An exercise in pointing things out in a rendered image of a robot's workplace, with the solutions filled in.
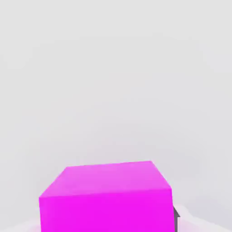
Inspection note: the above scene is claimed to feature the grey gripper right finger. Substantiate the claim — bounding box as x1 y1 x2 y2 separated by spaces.
172 203 230 232

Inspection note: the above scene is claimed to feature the small magenta cube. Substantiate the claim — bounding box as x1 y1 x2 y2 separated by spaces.
38 160 176 232

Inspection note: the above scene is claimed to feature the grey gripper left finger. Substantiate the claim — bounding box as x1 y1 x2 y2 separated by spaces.
4 216 41 232

